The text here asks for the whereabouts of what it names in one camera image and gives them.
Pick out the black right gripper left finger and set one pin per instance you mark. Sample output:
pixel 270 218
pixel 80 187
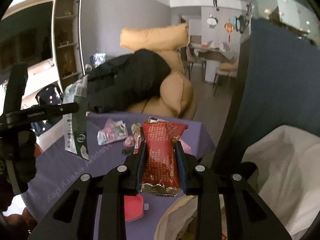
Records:
pixel 124 180

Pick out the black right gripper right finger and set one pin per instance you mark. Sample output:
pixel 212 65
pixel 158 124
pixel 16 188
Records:
pixel 197 180

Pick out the red snack package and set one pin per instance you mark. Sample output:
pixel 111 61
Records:
pixel 160 175

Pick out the green white milk carton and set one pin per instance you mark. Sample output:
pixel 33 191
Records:
pixel 74 124

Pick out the white trash bag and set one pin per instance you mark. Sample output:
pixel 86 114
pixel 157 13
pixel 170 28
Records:
pixel 288 177

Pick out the left hand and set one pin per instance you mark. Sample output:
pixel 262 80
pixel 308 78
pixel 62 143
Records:
pixel 22 224

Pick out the red small box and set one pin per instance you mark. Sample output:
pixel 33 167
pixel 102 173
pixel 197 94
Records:
pixel 133 207

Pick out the purple table cloth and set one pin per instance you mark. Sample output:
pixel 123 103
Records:
pixel 57 169

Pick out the pink white cartoon wrapper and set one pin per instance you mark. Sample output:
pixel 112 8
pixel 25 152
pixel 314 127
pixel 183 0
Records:
pixel 113 131

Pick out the orange cartoon snack bag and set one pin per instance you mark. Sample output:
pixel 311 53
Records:
pixel 135 128

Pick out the dark hello kitty bag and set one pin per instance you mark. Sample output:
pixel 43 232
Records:
pixel 50 95

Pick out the tan sofa cushions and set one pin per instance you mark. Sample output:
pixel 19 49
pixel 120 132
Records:
pixel 171 94

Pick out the black jacket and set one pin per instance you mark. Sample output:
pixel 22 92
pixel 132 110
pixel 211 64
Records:
pixel 125 80

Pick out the beige dining chair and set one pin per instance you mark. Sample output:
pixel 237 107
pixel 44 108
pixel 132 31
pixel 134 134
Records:
pixel 227 70

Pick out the dining table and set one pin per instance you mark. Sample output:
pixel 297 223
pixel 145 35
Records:
pixel 213 57

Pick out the white curved shelf unit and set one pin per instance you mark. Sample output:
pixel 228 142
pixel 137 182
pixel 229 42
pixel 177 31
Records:
pixel 66 41

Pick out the orange wall lantern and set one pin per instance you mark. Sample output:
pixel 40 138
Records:
pixel 229 27

